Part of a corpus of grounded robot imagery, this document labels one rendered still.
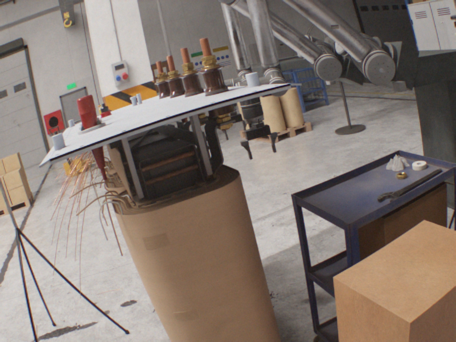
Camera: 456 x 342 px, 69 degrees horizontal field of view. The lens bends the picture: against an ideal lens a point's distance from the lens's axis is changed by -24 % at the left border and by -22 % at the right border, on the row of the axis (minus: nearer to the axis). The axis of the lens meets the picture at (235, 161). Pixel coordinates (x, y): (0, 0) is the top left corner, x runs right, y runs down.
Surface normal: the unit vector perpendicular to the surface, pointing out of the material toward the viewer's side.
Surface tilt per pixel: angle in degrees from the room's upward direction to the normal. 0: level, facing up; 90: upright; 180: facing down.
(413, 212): 90
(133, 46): 90
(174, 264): 90
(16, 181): 90
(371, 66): 108
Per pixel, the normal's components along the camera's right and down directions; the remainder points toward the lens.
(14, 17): 0.37, 0.14
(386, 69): 0.07, 0.57
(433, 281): -0.23, -0.94
